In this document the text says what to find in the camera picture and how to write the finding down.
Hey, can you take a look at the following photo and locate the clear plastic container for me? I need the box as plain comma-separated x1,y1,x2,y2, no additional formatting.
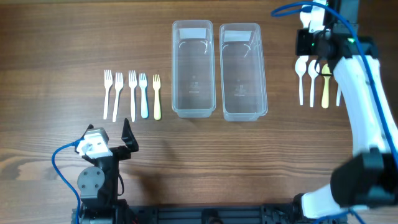
220,23,268,121
172,20,216,118

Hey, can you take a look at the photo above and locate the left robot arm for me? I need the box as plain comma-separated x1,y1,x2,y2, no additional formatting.
71,118,139,223

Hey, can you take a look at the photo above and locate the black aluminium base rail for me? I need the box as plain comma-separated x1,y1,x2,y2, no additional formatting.
130,206,290,224

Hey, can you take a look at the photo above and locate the yellow plastic spoon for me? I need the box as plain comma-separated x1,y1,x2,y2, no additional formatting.
321,63,332,109

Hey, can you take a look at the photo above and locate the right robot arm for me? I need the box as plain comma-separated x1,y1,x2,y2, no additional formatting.
272,1,397,223

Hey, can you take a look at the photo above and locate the white plastic fork far left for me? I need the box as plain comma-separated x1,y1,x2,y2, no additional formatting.
103,70,113,119

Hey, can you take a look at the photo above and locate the yellow plastic fork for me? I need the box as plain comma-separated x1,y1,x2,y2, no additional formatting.
153,74,162,120

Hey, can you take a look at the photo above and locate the white plastic fork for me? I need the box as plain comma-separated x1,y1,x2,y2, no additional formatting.
112,72,124,122
128,70,137,122
103,70,113,119

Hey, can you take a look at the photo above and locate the left blue cable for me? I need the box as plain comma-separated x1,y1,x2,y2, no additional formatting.
50,139,82,224

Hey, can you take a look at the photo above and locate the left clear plastic container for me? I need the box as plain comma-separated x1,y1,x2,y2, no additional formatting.
172,20,216,118

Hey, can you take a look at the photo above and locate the light blue plastic fork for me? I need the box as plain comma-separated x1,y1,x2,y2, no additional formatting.
139,73,149,119

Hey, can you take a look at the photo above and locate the right clear plastic container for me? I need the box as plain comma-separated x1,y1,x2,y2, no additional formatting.
220,23,268,121

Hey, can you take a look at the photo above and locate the translucent white plastic spoon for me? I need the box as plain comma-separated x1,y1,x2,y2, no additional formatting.
336,85,341,106

